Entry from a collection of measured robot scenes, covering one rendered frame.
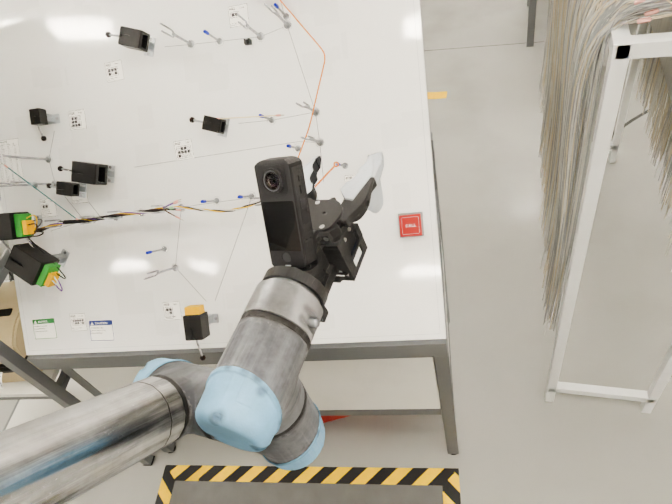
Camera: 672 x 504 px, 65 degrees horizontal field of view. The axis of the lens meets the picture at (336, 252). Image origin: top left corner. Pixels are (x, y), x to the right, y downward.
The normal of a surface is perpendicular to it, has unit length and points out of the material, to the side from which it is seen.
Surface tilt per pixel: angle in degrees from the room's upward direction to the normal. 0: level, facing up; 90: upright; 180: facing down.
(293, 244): 59
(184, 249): 47
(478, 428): 0
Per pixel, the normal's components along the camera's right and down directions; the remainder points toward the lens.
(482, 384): -0.21, -0.64
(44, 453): 0.71, -0.63
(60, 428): 0.49, -0.84
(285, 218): -0.48, 0.30
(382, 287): -0.20, 0.12
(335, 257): -0.32, 0.76
